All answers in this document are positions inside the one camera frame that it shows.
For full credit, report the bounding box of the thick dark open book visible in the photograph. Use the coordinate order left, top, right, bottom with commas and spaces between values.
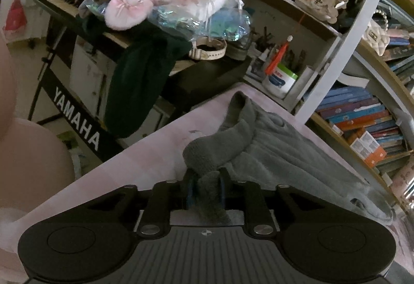
336, 74, 371, 89

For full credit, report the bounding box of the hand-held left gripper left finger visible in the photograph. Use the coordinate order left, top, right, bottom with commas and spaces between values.
86, 171, 198, 237

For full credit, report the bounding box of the white wooden bookshelf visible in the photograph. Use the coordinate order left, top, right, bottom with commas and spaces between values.
293, 0, 414, 216

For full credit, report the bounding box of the beige wrist watch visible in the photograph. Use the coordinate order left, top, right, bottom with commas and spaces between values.
189, 36, 227, 61

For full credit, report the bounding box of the dark green cloth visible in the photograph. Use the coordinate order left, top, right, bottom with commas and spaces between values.
103, 28, 191, 139

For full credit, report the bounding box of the red tassel pen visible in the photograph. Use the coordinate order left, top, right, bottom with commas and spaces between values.
265, 35, 293, 74

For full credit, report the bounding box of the black box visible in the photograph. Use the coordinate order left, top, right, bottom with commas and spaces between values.
158, 56, 253, 110

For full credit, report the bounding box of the grey fleece garment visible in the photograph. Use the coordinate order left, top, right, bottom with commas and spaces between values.
183, 91, 397, 226

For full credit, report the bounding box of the pink printed canister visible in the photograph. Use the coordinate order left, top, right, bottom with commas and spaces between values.
391, 161, 414, 207

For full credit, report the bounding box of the row of blue leaning books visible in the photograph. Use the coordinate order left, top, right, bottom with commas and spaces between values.
315, 86, 414, 174

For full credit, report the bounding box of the black electronic keyboard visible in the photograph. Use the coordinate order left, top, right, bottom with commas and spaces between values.
27, 0, 195, 163

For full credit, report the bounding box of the orange and white carton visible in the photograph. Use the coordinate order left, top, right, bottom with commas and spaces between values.
351, 130, 379, 158
364, 142, 387, 169

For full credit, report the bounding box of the iridescent plastic bag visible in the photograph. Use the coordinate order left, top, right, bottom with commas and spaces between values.
87, 0, 251, 42

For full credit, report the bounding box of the white quilted pearl handbag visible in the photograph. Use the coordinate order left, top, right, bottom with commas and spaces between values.
364, 10, 392, 56

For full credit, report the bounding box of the white jar with green lid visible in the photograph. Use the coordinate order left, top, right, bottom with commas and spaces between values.
262, 63, 298, 99

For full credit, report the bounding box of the red hanging ornament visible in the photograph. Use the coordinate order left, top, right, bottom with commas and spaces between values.
5, 0, 28, 33

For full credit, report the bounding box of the white side shelf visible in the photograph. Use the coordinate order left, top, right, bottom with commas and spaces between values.
233, 0, 343, 42

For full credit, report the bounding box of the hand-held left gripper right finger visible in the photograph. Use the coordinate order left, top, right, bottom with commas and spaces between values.
219, 168, 327, 237

